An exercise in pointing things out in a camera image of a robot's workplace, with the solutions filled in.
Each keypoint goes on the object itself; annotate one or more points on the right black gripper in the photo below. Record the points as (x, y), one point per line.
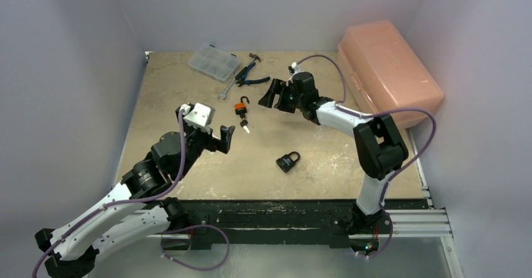
(283, 99)

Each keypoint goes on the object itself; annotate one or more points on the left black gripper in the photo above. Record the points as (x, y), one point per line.
(214, 143)

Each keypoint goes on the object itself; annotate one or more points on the black key bunch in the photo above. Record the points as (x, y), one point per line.
(244, 124)

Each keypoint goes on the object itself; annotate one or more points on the orange black padlock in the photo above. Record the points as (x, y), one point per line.
(241, 107)

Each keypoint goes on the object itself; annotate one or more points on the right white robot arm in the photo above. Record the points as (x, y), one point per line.
(379, 145)

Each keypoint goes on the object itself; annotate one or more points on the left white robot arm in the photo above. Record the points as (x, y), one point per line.
(137, 206)

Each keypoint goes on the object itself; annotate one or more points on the small hammer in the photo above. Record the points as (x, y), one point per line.
(253, 59)

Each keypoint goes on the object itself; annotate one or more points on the silver wrench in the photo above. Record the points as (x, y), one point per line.
(223, 94)

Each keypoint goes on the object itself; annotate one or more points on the clear plastic organizer box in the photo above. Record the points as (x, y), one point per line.
(214, 63)

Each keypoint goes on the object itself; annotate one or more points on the pink plastic storage box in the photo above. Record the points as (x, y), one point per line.
(383, 73)

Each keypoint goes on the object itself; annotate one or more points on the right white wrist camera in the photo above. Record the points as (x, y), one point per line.
(294, 68)

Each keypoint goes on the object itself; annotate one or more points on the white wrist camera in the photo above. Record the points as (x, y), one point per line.
(198, 116)
(294, 68)

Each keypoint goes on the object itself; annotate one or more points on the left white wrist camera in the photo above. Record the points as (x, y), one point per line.
(198, 116)

